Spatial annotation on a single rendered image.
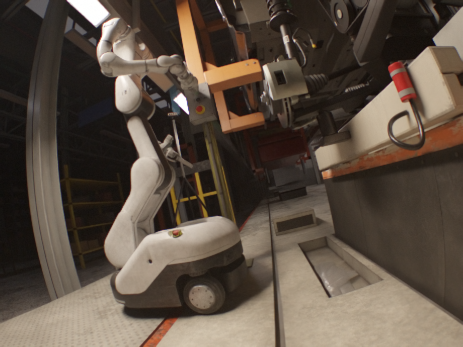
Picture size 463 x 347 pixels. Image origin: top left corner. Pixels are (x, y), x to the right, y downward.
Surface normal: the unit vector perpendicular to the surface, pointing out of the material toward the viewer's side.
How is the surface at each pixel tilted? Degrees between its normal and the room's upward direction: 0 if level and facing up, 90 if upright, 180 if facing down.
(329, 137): 90
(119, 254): 90
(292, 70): 83
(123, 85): 90
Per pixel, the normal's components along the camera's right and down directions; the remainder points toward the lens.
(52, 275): -0.15, -0.07
